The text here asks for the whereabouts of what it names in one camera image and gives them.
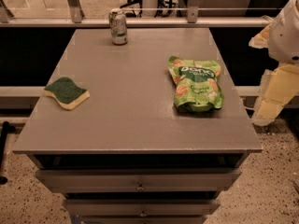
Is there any green and yellow sponge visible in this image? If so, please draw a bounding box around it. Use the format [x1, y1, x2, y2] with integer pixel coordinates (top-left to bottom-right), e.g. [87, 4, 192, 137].
[44, 77, 90, 110]

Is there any grey top drawer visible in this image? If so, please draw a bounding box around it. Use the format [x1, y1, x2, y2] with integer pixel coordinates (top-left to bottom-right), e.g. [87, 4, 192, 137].
[36, 168, 241, 193]

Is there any green rice chip bag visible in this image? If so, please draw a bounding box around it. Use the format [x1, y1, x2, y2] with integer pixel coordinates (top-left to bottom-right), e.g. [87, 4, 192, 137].
[168, 56, 224, 113]

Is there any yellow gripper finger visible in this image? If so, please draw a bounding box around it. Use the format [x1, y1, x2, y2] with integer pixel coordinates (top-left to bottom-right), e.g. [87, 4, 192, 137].
[251, 63, 299, 126]
[249, 25, 271, 49]

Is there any black office chair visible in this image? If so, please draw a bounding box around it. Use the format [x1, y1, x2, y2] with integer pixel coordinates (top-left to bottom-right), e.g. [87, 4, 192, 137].
[120, 0, 158, 18]

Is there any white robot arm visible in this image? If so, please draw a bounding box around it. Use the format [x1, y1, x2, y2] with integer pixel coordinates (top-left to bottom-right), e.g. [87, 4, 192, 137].
[249, 0, 299, 126]

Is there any white green soda can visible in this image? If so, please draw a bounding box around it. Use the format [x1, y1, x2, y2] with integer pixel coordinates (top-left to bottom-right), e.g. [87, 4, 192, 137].
[108, 8, 128, 45]

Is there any grey drawer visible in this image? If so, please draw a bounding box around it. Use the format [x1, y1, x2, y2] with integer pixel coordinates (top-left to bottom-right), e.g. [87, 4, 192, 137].
[64, 199, 220, 217]
[36, 168, 241, 193]

